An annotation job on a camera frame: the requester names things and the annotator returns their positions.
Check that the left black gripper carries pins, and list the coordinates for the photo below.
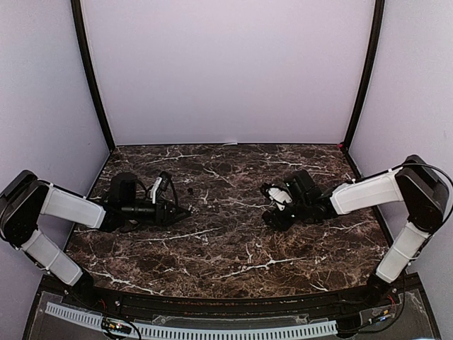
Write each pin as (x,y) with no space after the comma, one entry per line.
(163,217)

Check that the right black frame post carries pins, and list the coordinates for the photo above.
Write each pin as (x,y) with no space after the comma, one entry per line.
(365,78)

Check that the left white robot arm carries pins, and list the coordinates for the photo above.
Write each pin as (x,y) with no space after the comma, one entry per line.
(28,198)

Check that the green circuit board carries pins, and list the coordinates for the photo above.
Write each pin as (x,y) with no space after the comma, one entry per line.
(115,326)

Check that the black front rail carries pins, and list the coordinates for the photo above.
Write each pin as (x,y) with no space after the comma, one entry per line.
(140,306)

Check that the black frame post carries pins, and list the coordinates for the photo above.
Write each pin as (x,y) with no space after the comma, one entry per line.
(365,78)
(82,39)

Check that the grey slotted cable duct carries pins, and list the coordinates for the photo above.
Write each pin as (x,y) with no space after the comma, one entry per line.
(186,328)

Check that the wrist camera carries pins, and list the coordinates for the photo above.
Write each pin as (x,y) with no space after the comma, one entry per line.
(160,185)
(277,195)

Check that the left black frame post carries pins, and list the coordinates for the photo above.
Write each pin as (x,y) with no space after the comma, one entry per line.
(82,39)

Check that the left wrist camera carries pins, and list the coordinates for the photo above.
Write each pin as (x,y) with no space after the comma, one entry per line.
(160,185)

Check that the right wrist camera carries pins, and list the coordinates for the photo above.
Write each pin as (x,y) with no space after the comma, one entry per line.
(277,195)

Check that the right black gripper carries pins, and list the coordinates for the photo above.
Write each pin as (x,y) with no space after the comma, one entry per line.
(279,223)

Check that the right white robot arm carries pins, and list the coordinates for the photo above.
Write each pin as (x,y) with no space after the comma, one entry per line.
(423,188)

